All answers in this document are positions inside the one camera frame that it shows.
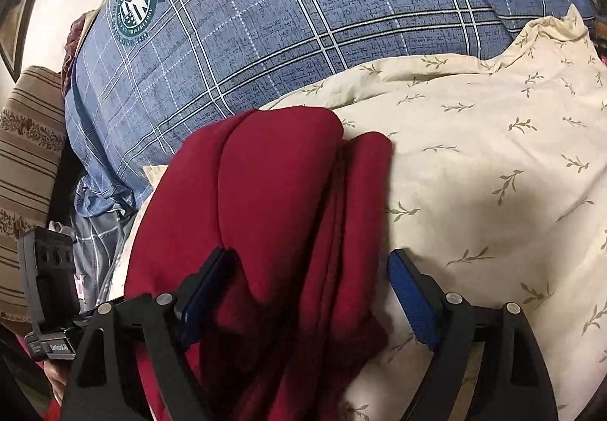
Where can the beige striped cushion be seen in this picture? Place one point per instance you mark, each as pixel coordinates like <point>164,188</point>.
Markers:
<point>28,155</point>

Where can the cream leaf-print blanket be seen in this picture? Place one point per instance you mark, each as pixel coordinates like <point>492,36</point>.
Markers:
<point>474,155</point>

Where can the dark red garment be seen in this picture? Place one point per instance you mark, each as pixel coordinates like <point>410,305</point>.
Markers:
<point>284,193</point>

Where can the dark red patterned cloth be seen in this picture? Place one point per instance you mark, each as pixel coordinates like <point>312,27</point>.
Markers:
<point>78,39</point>

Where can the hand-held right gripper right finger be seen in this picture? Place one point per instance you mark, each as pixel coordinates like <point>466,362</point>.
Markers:
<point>412,293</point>

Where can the blue plaid pillow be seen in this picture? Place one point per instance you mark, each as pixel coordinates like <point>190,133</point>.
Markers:
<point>284,22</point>

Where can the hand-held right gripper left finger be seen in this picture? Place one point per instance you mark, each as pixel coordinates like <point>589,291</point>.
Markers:
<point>201,290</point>

